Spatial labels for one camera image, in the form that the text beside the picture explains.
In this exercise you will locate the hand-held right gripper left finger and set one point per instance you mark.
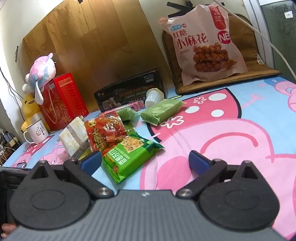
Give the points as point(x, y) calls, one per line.
point(91, 162)

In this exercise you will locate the red snack packet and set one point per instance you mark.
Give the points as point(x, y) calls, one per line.
point(104, 132)

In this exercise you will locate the crossed black tape strips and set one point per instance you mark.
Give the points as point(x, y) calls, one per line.
point(175, 5)

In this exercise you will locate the light green wafer packet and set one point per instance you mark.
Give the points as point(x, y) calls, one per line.
point(161, 111)
point(126, 115)

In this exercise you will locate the dark green pickle packet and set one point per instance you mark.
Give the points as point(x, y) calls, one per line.
point(84, 154)

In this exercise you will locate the yellow plush duck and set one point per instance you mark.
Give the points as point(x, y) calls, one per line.
point(30, 109)

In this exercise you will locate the large pink snack bag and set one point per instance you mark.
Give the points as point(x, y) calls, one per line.
point(203, 44)

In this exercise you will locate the white enamel mug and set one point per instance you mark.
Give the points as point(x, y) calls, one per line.
point(38, 133)

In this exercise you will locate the wooden laminate board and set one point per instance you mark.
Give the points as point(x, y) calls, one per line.
point(92, 41)

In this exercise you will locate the green cracker packet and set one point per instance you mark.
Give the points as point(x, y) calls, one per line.
point(129, 157)

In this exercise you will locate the white jelly cup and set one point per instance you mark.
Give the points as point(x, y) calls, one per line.
point(153, 97)

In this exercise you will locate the black cardboard box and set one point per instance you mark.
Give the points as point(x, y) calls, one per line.
point(129, 92)

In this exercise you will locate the pastel plush toy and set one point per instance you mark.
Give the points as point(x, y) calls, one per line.
point(41, 69)

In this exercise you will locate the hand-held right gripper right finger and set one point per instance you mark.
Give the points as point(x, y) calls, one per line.
point(197, 162)

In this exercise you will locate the red gift box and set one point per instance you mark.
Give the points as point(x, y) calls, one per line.
point(62, 99)

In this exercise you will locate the cartoon pig printed blanket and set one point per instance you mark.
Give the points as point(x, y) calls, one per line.
point(231, 139)

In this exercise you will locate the brown woven seat cushion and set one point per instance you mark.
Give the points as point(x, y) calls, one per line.
point(249, 46)

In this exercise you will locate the person's left hand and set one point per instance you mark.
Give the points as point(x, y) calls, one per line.
point(7, 231)

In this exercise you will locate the clear beige snack packet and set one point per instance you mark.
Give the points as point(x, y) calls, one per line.
point(71, 135)

